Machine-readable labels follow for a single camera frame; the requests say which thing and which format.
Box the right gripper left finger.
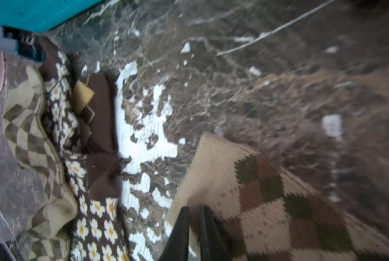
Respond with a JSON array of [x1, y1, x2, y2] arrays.
[[159, 206, 190, 261]]

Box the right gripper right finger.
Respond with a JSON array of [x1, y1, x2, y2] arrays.
[[199, 206, 230, 261]]

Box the tan argyle sock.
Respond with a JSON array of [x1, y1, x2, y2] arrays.
[[2, 66, 78, 261], [165, 133, 389, 261]]

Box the daisy sock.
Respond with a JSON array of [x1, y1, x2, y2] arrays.
[[39, 37, 129, 261]]

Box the teal plastic basket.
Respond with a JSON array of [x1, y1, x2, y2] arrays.
[[0, 0, 100, 33]]

